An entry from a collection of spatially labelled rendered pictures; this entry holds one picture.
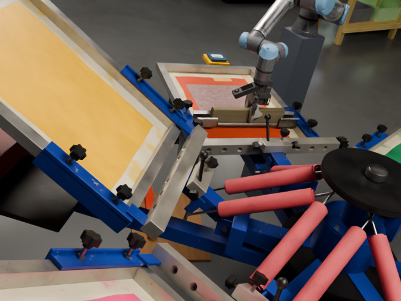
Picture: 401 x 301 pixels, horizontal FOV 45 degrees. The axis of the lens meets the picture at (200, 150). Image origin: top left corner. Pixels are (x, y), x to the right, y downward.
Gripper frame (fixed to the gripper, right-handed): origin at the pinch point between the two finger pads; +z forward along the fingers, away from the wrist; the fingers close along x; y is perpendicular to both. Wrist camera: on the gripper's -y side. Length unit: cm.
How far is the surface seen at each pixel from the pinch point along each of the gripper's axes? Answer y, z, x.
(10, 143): -100, -10, -32
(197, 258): -4, 99, 6
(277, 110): 13.7, -4.8, -1.3
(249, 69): 25, 2, 57
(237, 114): -6.0, -2.4, -1.4
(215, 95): -4.3, 5.5, 31.3
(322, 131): 158, 101, 145
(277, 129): 16.5, 5.5, -1.7
